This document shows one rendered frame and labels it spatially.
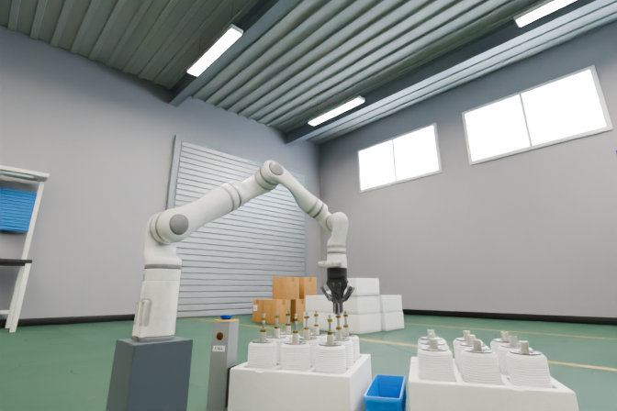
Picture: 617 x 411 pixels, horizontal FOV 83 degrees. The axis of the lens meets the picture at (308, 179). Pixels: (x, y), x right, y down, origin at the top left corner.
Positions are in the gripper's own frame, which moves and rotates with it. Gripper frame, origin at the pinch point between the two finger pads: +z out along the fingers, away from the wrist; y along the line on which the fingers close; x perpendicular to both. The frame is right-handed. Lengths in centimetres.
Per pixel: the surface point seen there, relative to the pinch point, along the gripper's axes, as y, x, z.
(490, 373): -47, 8, 15
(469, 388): -42.0, 12.1, 18.1
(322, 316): 129, -247, 21
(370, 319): 75, -250, 22
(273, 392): 12.2, 22.0, 23.0
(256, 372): 17.9, 23.0, 18.2
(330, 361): -4.3, 15.8, 14.1
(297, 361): 6.7, 17.4, 15.1
